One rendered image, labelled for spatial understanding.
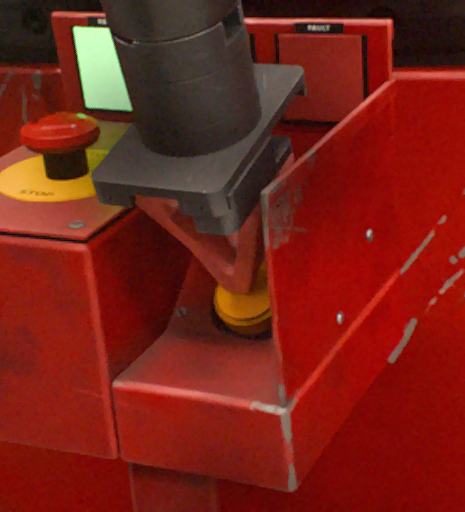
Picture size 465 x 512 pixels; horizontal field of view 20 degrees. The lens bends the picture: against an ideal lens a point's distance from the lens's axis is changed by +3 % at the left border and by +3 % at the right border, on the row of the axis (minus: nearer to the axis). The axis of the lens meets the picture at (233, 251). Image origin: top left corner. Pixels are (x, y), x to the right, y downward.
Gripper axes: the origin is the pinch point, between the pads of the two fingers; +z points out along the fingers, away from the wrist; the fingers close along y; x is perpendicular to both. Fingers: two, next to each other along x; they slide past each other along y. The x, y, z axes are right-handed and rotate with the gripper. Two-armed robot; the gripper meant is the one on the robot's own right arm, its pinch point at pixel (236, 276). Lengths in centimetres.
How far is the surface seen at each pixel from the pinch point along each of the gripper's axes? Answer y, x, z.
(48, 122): 2.0, 9.9, -6.9
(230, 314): -1.1, 0.2, 1.6
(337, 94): 10.3, -2.1, -4.3
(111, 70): 10.4, 11.4, -4.8
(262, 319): -1.0, -1.5, 1.8
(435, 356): 19.6, -1.9, 22.5
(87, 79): 10.2, 13.0, -4.2
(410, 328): 19.9, -0.3, 20.6
